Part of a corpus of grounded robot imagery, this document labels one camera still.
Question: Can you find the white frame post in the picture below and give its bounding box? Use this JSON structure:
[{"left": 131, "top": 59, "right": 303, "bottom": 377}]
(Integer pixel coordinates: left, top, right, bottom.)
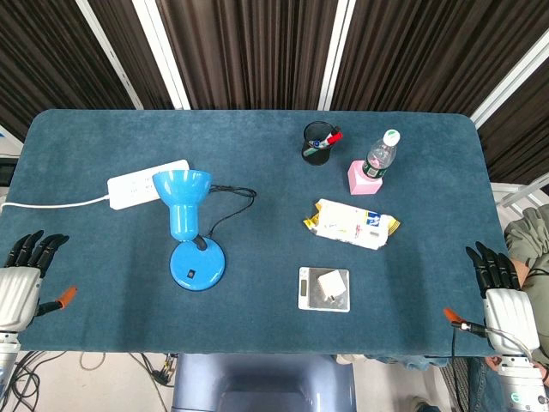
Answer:
[
  {"left": 470, "top": 25, "right": 549, "bottom": 128},
  {"left": 317, "top": 0, "right": 357, "bottom": 111},
  {"left": 131, "top": 0, "right": 191, "bottom": 111},
  {"left": 75, "top": 0, "right": 144, "bottom": 110}
]

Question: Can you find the dark brown curtain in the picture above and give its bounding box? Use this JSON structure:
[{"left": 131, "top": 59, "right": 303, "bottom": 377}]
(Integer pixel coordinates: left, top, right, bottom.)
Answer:
[{"left": 0, "top": 0, "right": 549, "bottom": 185}]

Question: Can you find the pink cube box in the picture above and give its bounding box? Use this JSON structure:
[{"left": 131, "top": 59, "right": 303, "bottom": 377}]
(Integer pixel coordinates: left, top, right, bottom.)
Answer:
[{"left": 347, "top": 159, "right": 383, "bottom": 197}]

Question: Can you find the white power strip cable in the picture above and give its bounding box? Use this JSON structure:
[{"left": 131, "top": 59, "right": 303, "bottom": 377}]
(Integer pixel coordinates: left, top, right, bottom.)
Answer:
[{"left": 0, "top": 195, "right": 111, "bottom": 211}]

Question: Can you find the black floor cable bundle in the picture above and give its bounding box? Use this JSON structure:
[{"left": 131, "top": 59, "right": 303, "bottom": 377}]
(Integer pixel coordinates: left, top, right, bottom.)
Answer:
[{"left": 6, "top": 351, "right": 51, "bottom": 407}]

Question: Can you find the white power strip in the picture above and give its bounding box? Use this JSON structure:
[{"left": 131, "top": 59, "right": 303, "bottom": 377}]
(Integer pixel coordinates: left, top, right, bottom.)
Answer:
[{"left": 106, "top": 159, "right": 190, "bottom": 211}]

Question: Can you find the yellow white snack package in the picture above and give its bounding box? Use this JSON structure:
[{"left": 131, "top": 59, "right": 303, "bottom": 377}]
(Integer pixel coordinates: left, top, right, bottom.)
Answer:
[{"left": 303, "top": 198, "right": 401, "bottom": 250}]

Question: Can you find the blue table cloth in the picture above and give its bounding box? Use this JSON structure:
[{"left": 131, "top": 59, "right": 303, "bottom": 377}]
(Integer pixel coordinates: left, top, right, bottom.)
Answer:
[{"left": 0, "top": 108, "right": 516, "bottom": 358}]

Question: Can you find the silver digital scale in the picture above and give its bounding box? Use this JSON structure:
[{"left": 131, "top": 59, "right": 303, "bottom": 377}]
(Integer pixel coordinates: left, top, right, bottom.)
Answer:
[{"left": 298, "top": 266, "right": 351, "bottom": 313}]

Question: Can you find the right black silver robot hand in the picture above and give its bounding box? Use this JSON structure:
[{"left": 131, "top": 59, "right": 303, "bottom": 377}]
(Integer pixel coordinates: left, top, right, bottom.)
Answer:
[{"left": 443, "top": 241, "right": 541, "bottom": 357}]

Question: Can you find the blue desk lamp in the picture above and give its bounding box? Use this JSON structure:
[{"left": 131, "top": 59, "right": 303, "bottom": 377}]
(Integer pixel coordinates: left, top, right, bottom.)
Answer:
[{"left": 152, "top": 169, "right": 226, "bottom": 292}]

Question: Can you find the red capped marker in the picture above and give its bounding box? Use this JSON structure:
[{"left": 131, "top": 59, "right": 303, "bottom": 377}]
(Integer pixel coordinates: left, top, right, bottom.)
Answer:
[{"left": 322, "top": 126, "right": 344, "bottom": 147}]

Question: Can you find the silver aluminium frame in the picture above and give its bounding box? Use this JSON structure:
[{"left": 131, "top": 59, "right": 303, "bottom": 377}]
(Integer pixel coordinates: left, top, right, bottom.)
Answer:
[{"left": 491, "top": 171, "right": 549, "bottom": 208}]

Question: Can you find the clear plastic water bottle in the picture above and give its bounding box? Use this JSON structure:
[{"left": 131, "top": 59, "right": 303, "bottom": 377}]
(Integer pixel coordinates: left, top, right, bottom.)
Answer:
[{"left": 362, "top": 129, "right": 402, "bottom": 180}]

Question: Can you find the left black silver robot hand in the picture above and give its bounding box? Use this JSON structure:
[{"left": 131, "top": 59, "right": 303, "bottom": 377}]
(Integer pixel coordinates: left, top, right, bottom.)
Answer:
[{"left": 0, "top": 230, "right": 79, "bottom": 334}]

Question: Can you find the black mesh pen holder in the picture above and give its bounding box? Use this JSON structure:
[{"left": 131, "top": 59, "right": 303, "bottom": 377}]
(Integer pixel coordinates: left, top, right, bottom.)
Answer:
[{"left": 301, "top": 121, "right": 338, "bottom": 167}]

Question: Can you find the white charger plug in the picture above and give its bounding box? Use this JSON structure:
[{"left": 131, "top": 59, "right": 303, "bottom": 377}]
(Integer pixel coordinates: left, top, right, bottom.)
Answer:
[{"left": 317, "top": 269, "right": 342, "bottom": 301}]

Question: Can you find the person in green jacket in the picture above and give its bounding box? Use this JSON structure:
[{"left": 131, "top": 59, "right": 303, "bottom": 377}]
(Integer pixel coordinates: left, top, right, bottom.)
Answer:
[{"left": 411, "top": 205, "right": 549, "bottom": 412}]

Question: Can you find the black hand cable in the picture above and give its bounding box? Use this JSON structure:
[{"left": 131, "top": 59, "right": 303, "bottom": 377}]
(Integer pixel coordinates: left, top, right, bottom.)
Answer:
[{"left": 449, "top": 320, "right": 490, "bottom": 412}]

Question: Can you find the black lamp cord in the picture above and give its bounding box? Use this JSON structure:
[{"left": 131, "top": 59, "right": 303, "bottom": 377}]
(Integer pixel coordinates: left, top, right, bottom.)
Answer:
[{"left": 208, "top": 184, "right": 257, "bottom": 239}]

